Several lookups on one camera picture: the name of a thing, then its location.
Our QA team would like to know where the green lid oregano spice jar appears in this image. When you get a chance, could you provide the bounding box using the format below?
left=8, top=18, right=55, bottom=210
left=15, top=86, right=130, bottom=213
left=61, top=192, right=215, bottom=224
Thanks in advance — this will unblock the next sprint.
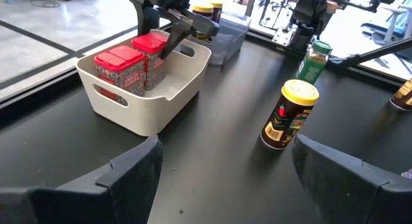
left=295, top=39, right=333, bottom=86

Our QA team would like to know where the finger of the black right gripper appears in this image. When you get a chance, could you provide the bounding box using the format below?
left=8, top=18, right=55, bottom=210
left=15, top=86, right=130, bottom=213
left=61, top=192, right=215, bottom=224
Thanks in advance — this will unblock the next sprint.
left=136, top=5, right=161, bottom=37
left=160, top=19, right=194, bottom=60

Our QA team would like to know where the black diagonal frame strut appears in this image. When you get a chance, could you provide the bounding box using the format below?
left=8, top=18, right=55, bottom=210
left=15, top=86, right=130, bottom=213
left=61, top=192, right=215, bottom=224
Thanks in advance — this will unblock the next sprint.
left=328, top=37, right=412, bottom=70

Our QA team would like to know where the white office chair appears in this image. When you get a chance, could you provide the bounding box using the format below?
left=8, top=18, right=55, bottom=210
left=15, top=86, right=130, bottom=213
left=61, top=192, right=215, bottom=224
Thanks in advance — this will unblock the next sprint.
left=360, top=3, right=412, bottom=44

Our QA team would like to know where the yellow lid dark spice jar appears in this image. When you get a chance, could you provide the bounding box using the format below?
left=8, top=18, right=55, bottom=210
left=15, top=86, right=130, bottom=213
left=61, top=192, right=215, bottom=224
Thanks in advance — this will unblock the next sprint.
left=388, top=77, right=412, bottom=112
left=259, top=79, right=320, bottom=151
left=209, top=0, right=224, bottom=24
left=192, top=3, right=215, bottom=25

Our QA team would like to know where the white plastic storage bin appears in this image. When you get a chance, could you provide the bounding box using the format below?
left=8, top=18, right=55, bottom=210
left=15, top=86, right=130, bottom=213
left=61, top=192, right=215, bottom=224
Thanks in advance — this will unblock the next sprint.
left=75, top=29, right=212, bottom=137

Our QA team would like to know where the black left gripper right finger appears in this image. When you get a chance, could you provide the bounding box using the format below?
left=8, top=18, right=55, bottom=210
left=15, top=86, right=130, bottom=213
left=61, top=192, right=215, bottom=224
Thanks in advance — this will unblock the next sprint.
left=291, top=133, right=412, bottom=224

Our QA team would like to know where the clear plastic storage bin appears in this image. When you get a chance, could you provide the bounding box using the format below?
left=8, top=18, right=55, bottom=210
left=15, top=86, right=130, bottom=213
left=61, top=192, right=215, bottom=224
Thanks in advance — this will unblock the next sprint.
left=189, top=11, right=252, bottom=66

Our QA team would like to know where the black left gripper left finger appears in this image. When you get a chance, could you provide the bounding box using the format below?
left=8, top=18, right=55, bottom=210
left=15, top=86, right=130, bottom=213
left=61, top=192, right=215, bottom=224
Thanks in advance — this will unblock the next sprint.
left=0, top=135, right=164, bottom=224

